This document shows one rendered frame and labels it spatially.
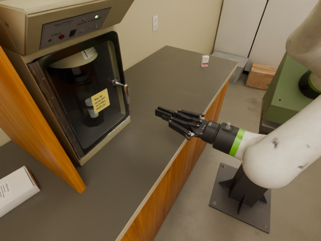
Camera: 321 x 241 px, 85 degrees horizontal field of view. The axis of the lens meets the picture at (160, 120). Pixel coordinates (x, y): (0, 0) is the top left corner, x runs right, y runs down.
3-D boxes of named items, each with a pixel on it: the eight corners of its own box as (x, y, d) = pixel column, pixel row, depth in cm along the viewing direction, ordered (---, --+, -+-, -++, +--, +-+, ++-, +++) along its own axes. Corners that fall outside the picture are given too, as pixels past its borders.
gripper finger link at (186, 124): (198, 132, 62) (197, 135, 61) (170, 122, 66) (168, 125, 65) (200, 124, 59) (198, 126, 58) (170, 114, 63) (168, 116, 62)
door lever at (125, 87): (122, 98, 77) (118, 101, 76) (119, 79, 71) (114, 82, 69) (132, 102, 75) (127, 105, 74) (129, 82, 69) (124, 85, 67)
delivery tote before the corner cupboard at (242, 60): (202, 76, 317) (206, 57, 294) (212, 67, 343) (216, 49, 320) (236, 86, 292) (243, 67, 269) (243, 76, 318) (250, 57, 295)
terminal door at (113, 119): (80, 158, 70) (27, 61, 42) (129, 115, 88) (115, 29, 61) (80, 159, 69) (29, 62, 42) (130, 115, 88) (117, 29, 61)
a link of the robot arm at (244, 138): (272, 172, 57) (287, 141, 54) (279, 186, 45) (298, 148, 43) (229, 153, 62) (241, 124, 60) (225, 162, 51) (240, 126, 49)
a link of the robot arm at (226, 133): (225, 161, 57) (233, 143, 63) (235, 137, 49) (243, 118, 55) (208, 153, 59) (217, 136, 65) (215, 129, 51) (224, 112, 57)
